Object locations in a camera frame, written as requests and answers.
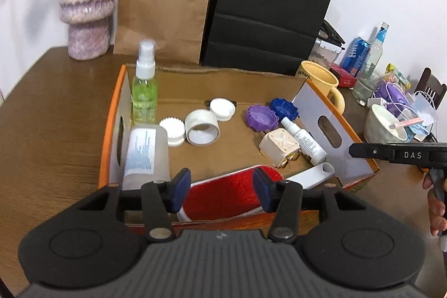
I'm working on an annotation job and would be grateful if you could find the white charging cable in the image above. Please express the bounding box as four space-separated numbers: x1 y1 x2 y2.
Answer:
405 91 438 111

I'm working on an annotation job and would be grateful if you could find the purple toothed cap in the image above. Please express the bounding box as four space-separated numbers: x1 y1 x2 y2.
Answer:
246 104 279 134

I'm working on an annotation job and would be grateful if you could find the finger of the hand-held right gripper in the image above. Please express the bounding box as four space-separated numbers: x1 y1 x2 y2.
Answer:
349 143 395 162

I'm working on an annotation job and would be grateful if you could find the pink mottled vase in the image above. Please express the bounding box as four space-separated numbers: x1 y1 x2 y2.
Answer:
59 0 117 60

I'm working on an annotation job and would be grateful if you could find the blue toothed cap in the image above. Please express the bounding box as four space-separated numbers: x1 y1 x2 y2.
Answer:
270 98 299 123

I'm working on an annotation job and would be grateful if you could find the person's right hand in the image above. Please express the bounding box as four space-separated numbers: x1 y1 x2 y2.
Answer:
422 174 447 237

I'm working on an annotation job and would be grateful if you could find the dark wooden chair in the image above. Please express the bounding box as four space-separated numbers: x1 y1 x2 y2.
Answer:
414 68 447 110

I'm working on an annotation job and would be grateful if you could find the brown paper bag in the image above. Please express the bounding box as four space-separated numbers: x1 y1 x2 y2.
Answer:
113 0 219 66

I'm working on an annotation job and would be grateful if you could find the blue and white tissue pack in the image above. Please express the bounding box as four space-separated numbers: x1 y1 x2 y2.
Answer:
407 116 434 142

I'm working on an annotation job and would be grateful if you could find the blue drink can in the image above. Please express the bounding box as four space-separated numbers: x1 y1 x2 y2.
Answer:
340 37 371 77

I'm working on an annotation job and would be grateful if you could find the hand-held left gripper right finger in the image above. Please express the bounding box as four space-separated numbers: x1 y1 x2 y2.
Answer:
252 168 367 244

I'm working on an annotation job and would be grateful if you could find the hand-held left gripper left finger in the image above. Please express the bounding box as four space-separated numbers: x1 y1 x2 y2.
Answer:
79 168 192 243

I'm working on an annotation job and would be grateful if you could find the white wide ring lid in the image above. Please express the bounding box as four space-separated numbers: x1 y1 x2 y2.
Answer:
185 109 221 146

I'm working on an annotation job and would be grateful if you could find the orange cardboard box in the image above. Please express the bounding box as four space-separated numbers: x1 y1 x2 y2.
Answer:
99 64 381 236

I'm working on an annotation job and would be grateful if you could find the clear container with black lid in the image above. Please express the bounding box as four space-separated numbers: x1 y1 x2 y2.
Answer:
309 20 346 70

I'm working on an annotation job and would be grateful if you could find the red and white lint brush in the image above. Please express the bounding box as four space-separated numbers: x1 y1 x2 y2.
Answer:
176 162 336 222

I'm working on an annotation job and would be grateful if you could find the large white plastic bottle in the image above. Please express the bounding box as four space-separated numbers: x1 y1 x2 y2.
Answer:
122 124 171 190

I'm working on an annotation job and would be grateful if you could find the colourful snack packet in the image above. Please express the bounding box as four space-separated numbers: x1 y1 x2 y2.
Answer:
386 63 412 89

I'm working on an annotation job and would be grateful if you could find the red flat box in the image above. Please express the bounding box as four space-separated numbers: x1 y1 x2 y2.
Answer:
329 63 359 88

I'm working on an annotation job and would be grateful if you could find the black paper bag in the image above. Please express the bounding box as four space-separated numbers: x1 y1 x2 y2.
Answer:
203 0 341 76

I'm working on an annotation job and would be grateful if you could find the white bowl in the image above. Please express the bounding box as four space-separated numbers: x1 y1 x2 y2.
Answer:
364 104 409 144

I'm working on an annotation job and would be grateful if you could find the small white spray bottle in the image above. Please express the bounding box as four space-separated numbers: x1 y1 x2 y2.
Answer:
280 116 327 166

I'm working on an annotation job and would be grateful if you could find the clear plastic bottle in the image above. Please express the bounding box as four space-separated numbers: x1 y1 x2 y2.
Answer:
352 22 390 106

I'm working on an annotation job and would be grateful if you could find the pink plastic spoon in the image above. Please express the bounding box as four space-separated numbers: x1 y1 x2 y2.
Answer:
391 116 425 130

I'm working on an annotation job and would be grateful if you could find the yellow mug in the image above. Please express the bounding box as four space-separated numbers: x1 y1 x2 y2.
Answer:
297 61 346 112

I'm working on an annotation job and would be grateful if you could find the white ridged bottle cap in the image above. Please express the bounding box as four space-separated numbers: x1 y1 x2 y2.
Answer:
210 98 237 123
159 117 186 147

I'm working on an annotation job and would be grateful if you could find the cream square perfume bottle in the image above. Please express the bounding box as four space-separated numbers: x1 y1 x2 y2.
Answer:
259 128 302 169

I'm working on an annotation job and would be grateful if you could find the green spray bottle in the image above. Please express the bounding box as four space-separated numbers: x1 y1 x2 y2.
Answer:
132 39 158 125

